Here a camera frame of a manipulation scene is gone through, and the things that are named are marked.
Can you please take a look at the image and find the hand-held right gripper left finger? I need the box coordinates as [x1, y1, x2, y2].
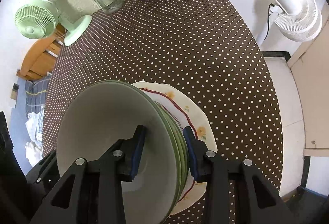
[29, 125, 147, 224]

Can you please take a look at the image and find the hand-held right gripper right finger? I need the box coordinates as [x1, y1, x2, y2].
[182, 126, 292, 224]

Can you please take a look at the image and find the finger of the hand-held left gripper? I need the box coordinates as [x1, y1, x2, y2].
[25, 149, 61, 190]

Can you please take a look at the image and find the large yellow floral plate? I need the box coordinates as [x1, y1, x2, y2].
[131, 81, 218, 215]

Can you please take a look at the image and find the patterned bowl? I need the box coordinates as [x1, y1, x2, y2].
[57, 81, 183, 224]

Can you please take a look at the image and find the white cloth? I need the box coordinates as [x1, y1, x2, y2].
[24, 140, 43, 168]

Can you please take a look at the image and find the brown polka dot tablecloth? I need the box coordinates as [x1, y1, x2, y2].
[41, 0, 284, 224]

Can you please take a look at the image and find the green desk fan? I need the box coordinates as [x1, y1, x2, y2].
[15, 0, 92, 47]

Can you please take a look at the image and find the white fan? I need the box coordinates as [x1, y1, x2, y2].
[264, 0, 323, 43]

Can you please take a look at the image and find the white fan cord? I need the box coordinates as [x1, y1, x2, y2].
[55, 29, 69, 40]

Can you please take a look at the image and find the black fan cable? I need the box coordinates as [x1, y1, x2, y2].
[263, 3, 277, 42]

